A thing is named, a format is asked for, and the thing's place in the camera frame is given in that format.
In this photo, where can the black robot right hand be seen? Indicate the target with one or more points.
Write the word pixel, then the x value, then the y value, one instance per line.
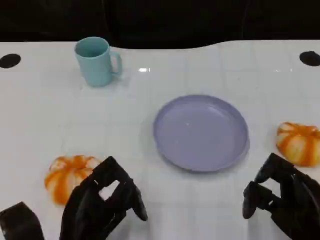
pixel 302 200

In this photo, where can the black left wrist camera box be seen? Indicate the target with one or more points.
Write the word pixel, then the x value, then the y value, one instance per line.
pixel 20 222

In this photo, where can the orange and white bread roll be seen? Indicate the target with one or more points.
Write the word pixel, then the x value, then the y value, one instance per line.
pixel 66 175
pixel 298 143

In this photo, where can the pale green mug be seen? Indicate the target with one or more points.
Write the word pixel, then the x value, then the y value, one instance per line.
pixel 96 67

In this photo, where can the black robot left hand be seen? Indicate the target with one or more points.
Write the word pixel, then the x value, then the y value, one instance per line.
pixel 87 205

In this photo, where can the lilac plate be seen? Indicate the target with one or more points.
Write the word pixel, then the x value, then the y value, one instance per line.
pixel 200 133

